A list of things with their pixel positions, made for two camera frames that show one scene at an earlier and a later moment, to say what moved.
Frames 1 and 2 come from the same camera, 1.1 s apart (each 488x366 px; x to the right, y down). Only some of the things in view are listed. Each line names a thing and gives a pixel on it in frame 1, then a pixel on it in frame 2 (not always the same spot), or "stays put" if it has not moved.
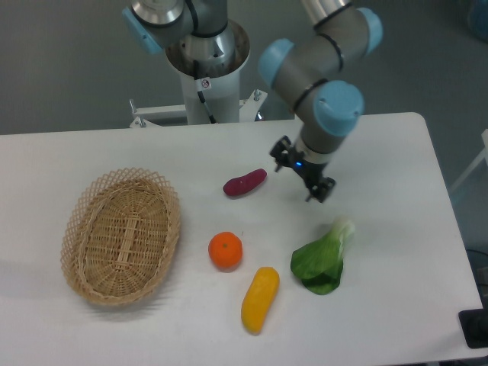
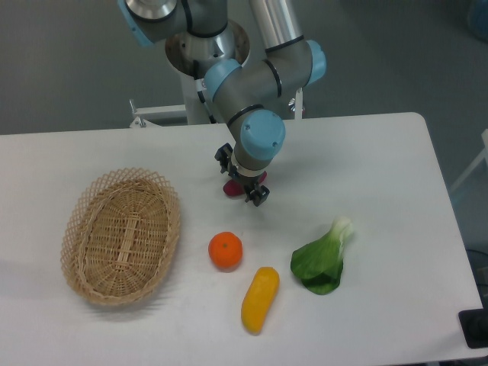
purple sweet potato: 240,184 stays put
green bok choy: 319,264 stays put
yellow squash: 258,298 stays put
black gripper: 309,171 → 258,194
